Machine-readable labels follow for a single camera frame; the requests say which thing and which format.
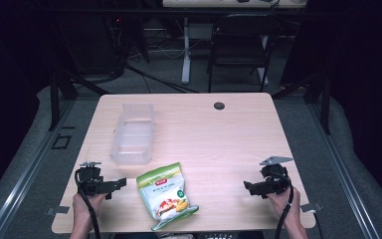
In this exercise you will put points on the green and white snack bag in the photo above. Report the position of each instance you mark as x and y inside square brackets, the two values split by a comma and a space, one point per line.
[165, 195]

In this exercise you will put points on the white desk leg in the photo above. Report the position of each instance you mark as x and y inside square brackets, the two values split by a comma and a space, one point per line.
[186, 56]

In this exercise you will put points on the grey metal floor rail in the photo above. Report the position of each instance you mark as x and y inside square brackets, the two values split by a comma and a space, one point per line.
[344, 179]
[23, 179]

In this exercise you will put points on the black metal stand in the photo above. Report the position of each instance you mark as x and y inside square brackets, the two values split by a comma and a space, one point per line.
[54, 99]
[325, 103]

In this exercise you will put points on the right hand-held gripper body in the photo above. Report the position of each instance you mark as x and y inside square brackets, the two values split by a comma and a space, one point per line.
[274, 181]

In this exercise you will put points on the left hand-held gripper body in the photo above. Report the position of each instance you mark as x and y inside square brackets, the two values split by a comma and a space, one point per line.
[91, 182]

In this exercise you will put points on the person's right hand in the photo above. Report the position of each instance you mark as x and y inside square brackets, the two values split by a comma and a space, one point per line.
[286, 204]

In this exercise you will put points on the person's left hand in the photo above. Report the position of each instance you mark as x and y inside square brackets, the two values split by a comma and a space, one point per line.
[83, 207]

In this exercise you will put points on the black chair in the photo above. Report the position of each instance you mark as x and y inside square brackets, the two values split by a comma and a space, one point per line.
[238, 43]

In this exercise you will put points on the clear plastic storage box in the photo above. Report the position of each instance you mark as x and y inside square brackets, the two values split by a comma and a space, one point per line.
[134, 136]

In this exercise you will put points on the grey table edge bracket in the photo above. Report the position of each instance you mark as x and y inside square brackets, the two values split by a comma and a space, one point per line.
[58, 210]
[311, 207]

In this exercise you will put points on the dark round table grommet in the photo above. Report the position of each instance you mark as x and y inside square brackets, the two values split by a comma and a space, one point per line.
[219, 106]

